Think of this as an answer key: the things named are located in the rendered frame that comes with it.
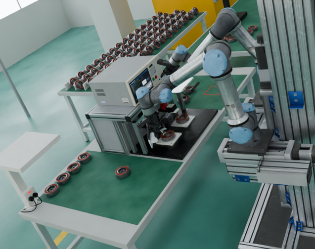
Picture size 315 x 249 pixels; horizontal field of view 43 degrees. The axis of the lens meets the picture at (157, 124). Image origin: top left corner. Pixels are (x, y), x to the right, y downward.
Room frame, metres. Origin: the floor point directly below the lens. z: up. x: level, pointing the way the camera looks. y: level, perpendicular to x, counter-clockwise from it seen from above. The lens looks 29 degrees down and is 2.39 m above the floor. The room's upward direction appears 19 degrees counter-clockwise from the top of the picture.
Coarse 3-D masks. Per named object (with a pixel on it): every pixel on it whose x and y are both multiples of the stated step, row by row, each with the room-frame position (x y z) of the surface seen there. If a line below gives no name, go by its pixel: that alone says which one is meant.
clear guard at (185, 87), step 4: (188, 80) 2.90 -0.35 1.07; (192, 80) 2.88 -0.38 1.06; (196, 80) 2.88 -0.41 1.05; (180, 84) 2.87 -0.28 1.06; (184, 84) 2.85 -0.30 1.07; (188, 84) 2.82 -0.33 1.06; (192, 84) 2.83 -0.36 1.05; (200, 84) 2.85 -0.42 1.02; (176, 88) 2.83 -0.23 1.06; (180, 88) 2.80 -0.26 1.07; (184, 88) 2.78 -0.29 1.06; (188, 88) 2.78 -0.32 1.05; (196, 88) 2.80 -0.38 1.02; (172, 92) 2.79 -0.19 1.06; (176, 92) 2.76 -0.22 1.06; (180, 92) 2.74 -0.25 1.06; (184, 92) 2.73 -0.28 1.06; (188, 92) 2.74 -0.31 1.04; (192, 92) 2.75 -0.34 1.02; (188, 96) 2.71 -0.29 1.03; (192, 96) 2.72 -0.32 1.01
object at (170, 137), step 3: (165, 132) 2.67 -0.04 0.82; (168, 132) 2.67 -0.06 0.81; (171, 132) 2.64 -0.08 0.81; (174, 132) 2.63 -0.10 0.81; (162, 135) 2.64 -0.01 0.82; (165, 135) 2.66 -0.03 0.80; (168, 135) 2.62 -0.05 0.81; (171, 135) 2.60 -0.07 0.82; (174, 135) 2.60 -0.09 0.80; (162, 138) 2.61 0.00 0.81; (165, 138) 2.59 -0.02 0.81; (168, 138) 2.58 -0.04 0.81; (171, 138) 2.58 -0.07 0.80; (165, 141) 2.59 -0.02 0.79
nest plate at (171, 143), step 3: (177, 132) 2.67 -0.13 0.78; (177, 135) 2.63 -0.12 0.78; (174, 138) 2.60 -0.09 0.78; (177, 138) 2.59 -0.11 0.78; (159, 141) 2.63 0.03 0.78; (162, 141) 2.62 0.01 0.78; (168, 141) 2.59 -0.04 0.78; (171, 141) 2.57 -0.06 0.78; (174, 141) 2.56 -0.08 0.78; (162, 144) 2.59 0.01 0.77; (165, 144) 2.57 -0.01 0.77; (168, 144) 2.55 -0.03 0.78; (171, 144) 2.54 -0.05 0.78
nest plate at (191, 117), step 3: (189, 117) 2.83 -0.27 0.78; (192, 117) 2.82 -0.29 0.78; (189, 120) 2.79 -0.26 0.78; (192, 120) 2.79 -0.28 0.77; (174, 123) 2.82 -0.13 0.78; (177, 123) 2.81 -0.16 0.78; (186, 123) 2.76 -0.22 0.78; (189, 123) 2.75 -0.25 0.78; (180, 126) 2.75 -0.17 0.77; (183, 126) 2.73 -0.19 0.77; (186, 126) 2.72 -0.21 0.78
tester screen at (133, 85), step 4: (144, 72) 2.82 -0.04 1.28; (140, 76) 2.78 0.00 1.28; (144, 76) 2.81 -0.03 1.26; (136, 80) 2.73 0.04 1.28; (140, 80) 2.77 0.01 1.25; (132, 84) 2.69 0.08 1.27; (136, 84) 2.72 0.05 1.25; (140, 84) 2.75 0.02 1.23; (144, 84) 2.79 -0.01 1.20; (132, 88) 2.68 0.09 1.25; (136, 88) 2.71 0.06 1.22; (136, 96) 2.69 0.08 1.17
